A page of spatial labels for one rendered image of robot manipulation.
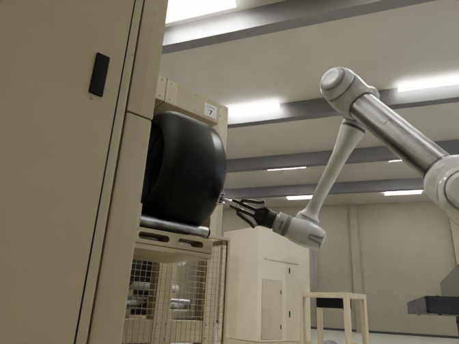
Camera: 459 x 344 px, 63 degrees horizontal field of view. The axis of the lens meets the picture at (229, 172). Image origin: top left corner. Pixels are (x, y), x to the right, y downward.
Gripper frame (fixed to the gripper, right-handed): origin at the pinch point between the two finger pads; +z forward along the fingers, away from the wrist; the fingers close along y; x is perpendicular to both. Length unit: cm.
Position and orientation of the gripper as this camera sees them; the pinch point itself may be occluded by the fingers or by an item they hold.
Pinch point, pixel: (231, 202)
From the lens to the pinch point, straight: 159.1
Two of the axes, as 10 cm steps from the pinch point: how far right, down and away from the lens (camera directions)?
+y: -3.6, 9.3, 0.7
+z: -9.1, -3.7, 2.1
